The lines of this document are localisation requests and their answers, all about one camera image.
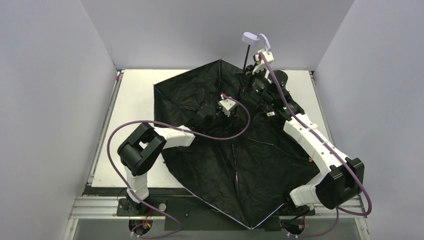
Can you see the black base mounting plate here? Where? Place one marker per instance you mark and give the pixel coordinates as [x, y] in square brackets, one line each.
[177, 208]

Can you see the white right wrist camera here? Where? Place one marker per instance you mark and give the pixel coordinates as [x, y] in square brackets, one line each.
[259, 63]

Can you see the lavender umbrella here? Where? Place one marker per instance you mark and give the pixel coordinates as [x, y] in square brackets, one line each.
[244, 165]

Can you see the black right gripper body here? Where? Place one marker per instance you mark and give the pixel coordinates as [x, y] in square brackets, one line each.
[251, 71]

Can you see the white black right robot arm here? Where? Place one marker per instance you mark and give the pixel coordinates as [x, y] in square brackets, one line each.
[340, 177]

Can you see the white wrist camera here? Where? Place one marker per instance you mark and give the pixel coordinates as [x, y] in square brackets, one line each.
[227, 104]
[259, 63]

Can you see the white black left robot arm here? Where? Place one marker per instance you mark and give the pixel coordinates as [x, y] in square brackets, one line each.
[140, 150]

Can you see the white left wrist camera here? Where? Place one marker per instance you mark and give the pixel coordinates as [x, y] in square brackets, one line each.
[227, 104]

